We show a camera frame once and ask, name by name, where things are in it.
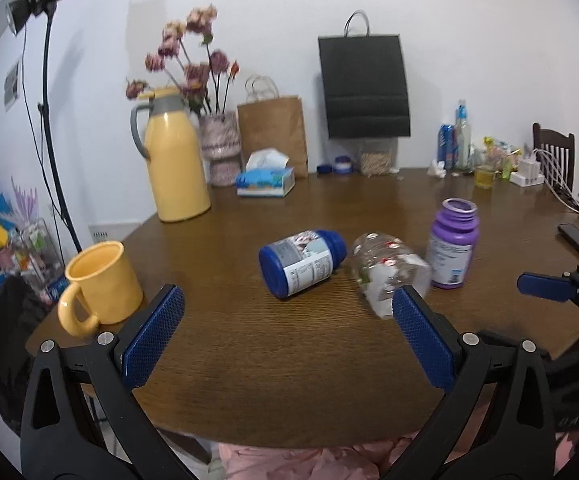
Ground clear plastic santa cup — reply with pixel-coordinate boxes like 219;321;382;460
352;232;431;318

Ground purple supplement bottle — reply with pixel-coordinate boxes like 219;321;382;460
426;197;479;289

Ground white power strip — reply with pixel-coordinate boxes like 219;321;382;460
510;158;544;188

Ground glass of yellow liquid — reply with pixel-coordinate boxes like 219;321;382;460
474;156;497;190

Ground dark wooden chair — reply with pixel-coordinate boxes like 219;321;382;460
532;122;576;191

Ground pink cloth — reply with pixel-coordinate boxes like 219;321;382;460
219;432;417;480

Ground yellow ceramic mug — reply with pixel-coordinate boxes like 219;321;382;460
57;240;144;338

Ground clear glass bottle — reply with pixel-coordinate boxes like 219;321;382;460
454;100;472;172

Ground blue drink can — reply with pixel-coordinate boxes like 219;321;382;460
437;124;455;170

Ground glass jar of grains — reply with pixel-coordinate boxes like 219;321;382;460
360;139;395;177

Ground small blue white jar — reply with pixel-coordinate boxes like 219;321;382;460
333;156;355;174

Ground blue capped supplement bottle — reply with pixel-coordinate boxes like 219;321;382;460
258;230;347;300

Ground black paper bag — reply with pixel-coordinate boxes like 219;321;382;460
318;10;411;140

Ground blue tissue box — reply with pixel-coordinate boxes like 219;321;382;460
235;148;296;197

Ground yellow thermos jug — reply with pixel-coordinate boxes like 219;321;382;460
130;87;211;223

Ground brown paper bag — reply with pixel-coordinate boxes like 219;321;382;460
237;75;308;178

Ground pink speckled vase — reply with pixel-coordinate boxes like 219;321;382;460
199;110;242;188

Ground dried pink flowers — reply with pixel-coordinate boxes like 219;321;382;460
144;4;240;117

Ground studio light on stand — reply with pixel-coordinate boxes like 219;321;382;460
5;0;82;252

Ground white charging cables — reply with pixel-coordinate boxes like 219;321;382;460
531;146;579;236

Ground wire rack with colourful items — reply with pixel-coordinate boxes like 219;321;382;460
0;185;67;306

